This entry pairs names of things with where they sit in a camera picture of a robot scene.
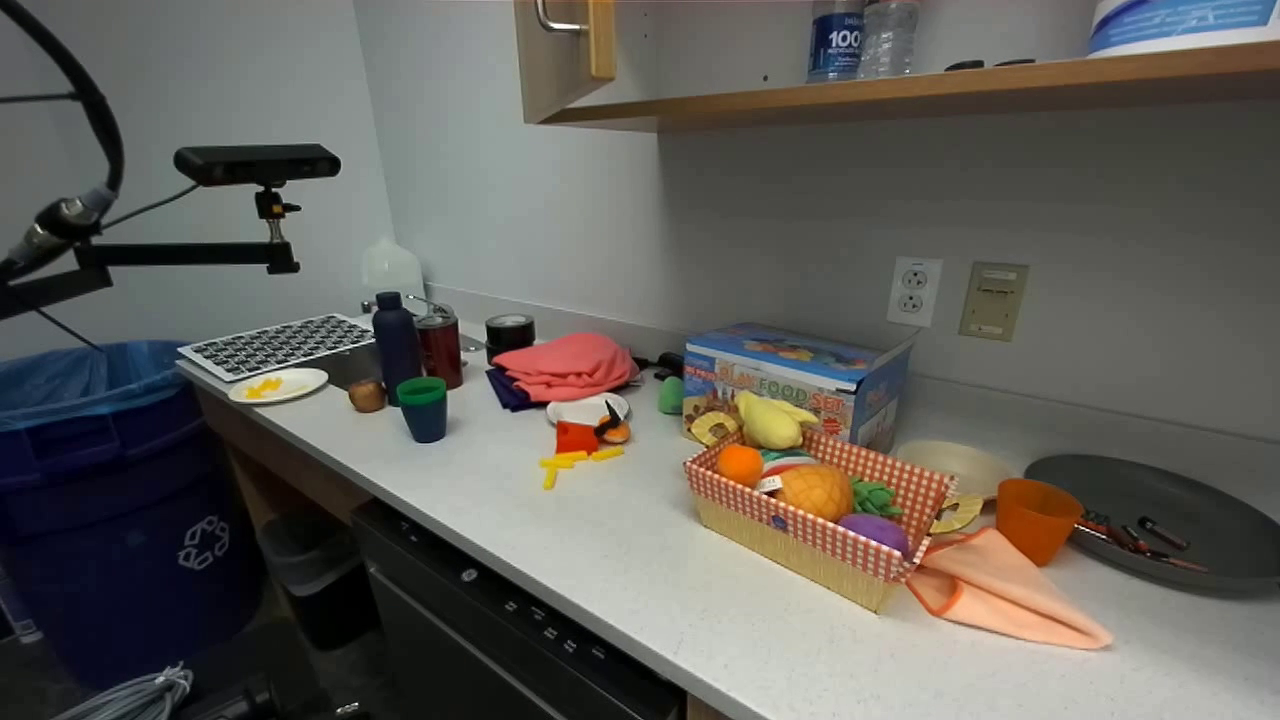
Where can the wooden base cabinet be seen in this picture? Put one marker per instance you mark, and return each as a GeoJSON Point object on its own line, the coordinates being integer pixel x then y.
{"type": "Point", "coordinates": [285, 465]}

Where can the green round toy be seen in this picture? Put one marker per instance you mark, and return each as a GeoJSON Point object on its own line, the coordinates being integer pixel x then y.
{"type": "Point", "coordinates": [669, 397]}

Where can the pink cloth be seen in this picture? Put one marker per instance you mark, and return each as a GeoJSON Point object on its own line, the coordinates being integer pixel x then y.
{"type": "Point", "coordinates": [564, 365]}

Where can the orange toy food piece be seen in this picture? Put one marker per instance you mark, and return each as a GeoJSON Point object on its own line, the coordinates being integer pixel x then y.
{"type": "Point", "coordinates": [618, 434]}

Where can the white round plate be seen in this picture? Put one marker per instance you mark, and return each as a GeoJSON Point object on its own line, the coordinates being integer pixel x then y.
{"type": "Point", "coordinates": [577, 406]}

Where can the yellow toy fry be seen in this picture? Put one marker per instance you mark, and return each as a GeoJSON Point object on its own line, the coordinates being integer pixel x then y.
{"type": "Point", "coordinates": [561, 471]}
{"type": "Point", "coordinates": [600, 454]}

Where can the black can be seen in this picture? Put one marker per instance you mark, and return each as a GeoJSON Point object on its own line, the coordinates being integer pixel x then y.
{"type": "Point", "coordinates": [509, 335]}

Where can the dark blue cloth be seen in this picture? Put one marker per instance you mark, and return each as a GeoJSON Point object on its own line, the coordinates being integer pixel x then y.
{"type": "Point", "coordinates": [504, 389]}

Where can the toy orange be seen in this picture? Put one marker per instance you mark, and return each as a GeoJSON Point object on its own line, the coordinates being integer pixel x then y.
{"type": "Point", "coordinates": [736, 465]}

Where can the yellow toy banana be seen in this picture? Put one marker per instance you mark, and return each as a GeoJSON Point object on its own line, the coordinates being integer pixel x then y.
{"type": "Point", "coordinates": [769, 421]}

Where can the blue toy food box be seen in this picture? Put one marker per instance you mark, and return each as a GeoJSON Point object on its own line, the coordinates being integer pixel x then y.
{"type": "Point", "coordinates": [803, 352]}

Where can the dark red jar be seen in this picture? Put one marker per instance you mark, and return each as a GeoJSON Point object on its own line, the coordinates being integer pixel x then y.
{"type": "Point", "coordinates": [440, 348]}

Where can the blue cup green lid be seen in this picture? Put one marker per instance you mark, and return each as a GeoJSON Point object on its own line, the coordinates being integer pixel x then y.
{"type": "Point", "coordinates": [424, 419]}

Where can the dark blue bottle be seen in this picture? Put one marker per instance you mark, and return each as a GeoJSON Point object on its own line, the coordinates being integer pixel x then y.
{"type": "Point", "coordinates": [398, 347]}

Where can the clear plastic jug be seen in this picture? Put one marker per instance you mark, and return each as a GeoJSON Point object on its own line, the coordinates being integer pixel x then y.
{"type": "Point", "coordinates": [389, 272]}

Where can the green toy vegetable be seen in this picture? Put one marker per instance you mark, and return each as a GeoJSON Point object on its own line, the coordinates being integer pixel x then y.
{"type": "Point", "coordinates": [873, 499]}

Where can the brown toy potato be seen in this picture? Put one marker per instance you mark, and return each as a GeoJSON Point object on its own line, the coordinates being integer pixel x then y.
{"type": "Point", "coordinates": [364, 397]}

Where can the purple toy fruit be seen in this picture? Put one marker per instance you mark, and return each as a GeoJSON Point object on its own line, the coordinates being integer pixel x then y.
{"type": "Point", "coordinates": [873, 528]}

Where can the black GE dishwasher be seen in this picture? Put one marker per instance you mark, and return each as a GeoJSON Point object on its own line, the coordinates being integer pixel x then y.
{"type": "Point", "coordinates": [452, 640]}

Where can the beige bowl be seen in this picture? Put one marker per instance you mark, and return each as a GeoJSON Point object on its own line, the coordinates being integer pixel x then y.
{"type": "Point", "coordinates": [964, 465]}

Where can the small white plate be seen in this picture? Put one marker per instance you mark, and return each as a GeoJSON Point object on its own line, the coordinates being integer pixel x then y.
{"type": "Point", "coordinates": [302, 386]}

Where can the yellow toy slice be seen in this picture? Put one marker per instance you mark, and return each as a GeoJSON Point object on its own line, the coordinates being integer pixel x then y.
{"type": "Point", "coordinates": [962, 514]}

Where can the white grid tray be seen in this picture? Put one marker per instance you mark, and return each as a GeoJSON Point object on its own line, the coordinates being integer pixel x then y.
{"type": "Point", "coordinates": [273, 347]}

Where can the blue white wipes canister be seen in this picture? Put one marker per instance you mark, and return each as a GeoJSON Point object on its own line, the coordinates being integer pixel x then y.
{"type": "Point", "coordinates": [837, 41]}

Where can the yellow toy food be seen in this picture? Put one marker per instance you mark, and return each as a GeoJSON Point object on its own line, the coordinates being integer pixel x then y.
{"type": "Point", "coordinates": [266, 389]}

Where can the small black waste bin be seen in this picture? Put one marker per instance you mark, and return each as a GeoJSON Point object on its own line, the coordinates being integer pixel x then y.
{"type": "Point", "coordinates": [323, 585]}

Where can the clear plastic bottle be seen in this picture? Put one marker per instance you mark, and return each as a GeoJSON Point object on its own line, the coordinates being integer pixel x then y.
{"type": "Point", "coordinates": [890, 35]}

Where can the orange plastic cup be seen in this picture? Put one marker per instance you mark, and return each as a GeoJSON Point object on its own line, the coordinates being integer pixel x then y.
{"type": "Point", "coordinates": [1039, 521]}

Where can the salmon cloth napkin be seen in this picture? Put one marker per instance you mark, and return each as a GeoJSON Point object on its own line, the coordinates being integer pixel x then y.
{"type": "Point", "coordinates": [1003, 603]}

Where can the black marker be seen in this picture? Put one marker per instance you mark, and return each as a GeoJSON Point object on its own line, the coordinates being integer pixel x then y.
{"type": "Point", "coordinates": [987, 63]}

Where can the brown toy sticks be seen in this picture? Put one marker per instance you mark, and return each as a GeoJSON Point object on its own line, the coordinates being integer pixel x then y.
{"type": "Point", "coordinates": [1133, 536]}

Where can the blue recycling bin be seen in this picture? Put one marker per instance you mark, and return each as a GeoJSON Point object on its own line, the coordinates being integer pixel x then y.
{"type": "Point", "coordinates": [121, 533]}

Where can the grey round plate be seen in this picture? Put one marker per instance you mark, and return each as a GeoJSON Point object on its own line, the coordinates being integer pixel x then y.
{"type": "Point", "coordinates": [1200, 514]}

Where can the grey plastic bag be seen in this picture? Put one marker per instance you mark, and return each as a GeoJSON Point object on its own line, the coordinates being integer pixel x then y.
{"type": "Point", "coordinates": [133, 698]}

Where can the white tub blue label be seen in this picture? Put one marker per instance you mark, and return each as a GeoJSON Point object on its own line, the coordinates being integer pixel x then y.
{"type": "Point", "coordinates": [1183, 23]}

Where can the white wall outlet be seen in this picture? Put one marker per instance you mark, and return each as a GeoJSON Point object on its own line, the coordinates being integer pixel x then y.
{"type": "Point", "coordinates": [914, 288]}

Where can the beige switch plate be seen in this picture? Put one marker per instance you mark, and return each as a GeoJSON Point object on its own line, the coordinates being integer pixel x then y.
{"type": "Point", "coordinates": [992, 302]}

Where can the black stereo camera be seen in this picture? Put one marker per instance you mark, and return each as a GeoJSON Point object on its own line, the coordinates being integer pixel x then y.
{"type": "Point", "coordinates": [253, 166]}

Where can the black camera boom stand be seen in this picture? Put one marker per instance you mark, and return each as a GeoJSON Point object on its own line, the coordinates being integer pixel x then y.
{"type": "Point", "coordinates": [172, 252]}

